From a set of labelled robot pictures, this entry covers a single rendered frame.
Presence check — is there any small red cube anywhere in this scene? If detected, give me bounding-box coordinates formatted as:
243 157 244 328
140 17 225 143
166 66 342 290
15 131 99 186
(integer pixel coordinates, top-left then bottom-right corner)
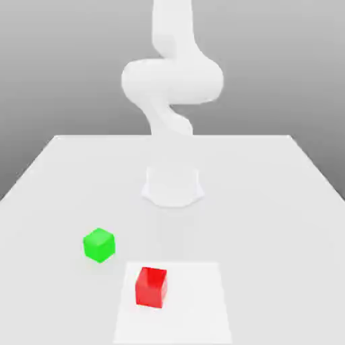
135 266 168 309

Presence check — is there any small green cube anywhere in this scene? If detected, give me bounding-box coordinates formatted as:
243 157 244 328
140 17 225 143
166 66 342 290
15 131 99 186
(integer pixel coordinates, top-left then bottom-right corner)
82 227 117 264

